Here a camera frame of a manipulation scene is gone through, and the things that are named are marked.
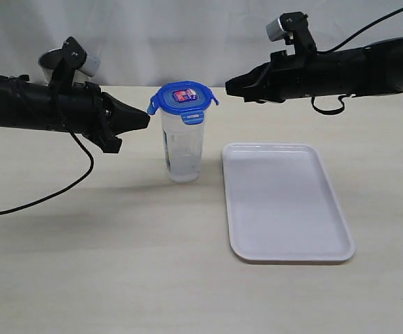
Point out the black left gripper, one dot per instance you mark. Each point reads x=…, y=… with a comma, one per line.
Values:
x=81, y=109

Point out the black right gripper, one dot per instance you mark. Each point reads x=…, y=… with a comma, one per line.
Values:
x=284, y=77

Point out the blue clip-lock lid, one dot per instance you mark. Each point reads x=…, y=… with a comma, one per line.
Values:
x=187, y=99

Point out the clear plastic tall container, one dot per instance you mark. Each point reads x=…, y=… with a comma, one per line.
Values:
x=183, y=136

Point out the stainless steel cup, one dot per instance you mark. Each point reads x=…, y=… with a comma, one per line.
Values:
x=48, y=62

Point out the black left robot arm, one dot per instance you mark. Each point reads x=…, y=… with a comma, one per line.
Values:
x=26, y=105

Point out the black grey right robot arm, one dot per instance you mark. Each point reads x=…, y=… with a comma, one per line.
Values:
x=372, y=70

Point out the white backdrop curtain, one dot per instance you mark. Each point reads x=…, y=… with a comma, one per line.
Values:
x=149, y=43

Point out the white rectangular tray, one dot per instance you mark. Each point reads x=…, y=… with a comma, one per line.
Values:
x=281, y=206

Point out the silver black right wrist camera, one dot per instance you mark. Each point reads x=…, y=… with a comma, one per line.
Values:
x=293, y=28

